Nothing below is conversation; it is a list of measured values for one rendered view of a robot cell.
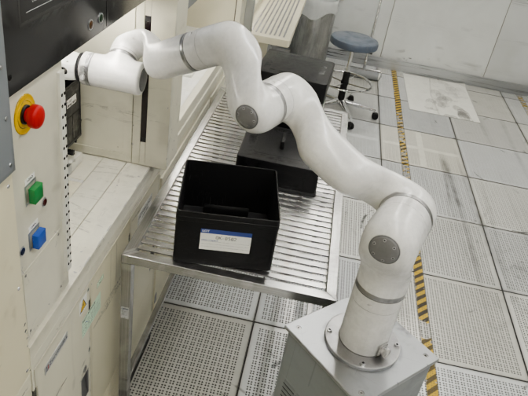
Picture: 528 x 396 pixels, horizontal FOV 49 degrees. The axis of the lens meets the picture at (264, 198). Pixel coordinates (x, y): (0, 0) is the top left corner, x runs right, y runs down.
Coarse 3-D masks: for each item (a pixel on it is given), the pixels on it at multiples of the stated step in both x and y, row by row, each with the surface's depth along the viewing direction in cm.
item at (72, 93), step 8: (64, 80) 163; (72, 80) 162; (72, 88) 158; (72, 96) 159; (80, 96) 165; (72, 104) 161; (80, 104) 166; (72, 112) 162; (80, 112) 167; (72, 120) 163; (80, 120) 168; (72, 128) 164; (80, 128) 169; (72, 136) 165; (72, 152) 168
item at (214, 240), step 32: (192, 160) 174; (192, 192) 180; (224, 192) 180; (256, 192) 181; (192, 224) 154; (224, 224) 154; (256, 224) 154; (192, 256) 159; (224, 256) 160; (256, 256) 160
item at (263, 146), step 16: (256, 144) 204; (272, 144) 206; (288, 144) 208; (240, 160) 196; (256, 160) 196; (272, 160) 196; (288, 160) 198; (288, 176) 197; (304, 176) 196; (304, 192) 200
